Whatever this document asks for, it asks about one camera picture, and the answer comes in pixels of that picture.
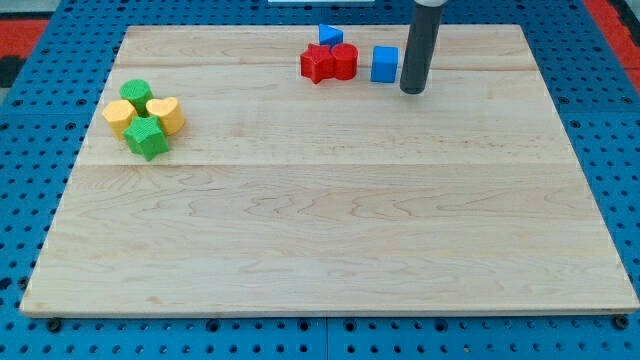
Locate light wooden board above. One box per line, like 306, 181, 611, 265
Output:
21, 25, 639, 318

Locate red star block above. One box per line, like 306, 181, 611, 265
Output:
300, 44, 334, 84

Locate red cylinder block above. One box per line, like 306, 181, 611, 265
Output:
331, 43, 359, 80

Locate blue cube block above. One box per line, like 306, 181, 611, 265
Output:
370, 46, 399, 83

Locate blue triangle block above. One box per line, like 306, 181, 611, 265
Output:
318, 24, 344, 47

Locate yellow heart block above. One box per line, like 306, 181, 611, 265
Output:
146, 97, 186, 135

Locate green star block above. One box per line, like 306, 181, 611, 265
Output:
123, 116, 169, 161

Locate dark grey cylindrical robot pointer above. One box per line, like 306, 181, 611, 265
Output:
399, 0, 448, 95

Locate green cylinder block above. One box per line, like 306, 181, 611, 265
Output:
119, 79, 153, 117

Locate yellow hexagon block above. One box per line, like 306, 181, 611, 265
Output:
102, 100, 138, 140

